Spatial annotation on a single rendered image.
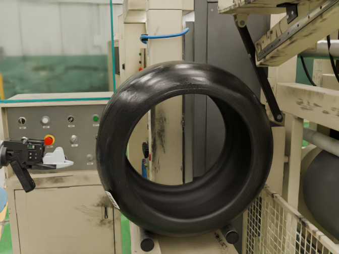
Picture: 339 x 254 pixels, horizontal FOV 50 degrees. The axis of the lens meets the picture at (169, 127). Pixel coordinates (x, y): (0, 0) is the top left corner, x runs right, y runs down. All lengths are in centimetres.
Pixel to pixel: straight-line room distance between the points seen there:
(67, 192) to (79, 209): 11
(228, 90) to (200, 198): 51
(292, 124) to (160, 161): 56
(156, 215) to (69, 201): 85
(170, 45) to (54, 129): 77
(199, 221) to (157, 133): 44
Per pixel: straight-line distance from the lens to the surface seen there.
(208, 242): 143
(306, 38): 119
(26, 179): 124
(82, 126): 186
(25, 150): 120
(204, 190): 146
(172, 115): 146
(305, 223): 119
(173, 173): 152
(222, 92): 110
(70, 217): 197
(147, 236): 122
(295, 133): 158
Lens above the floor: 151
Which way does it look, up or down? 12 degrees down
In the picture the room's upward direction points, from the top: 1 degrees counter-clockwise
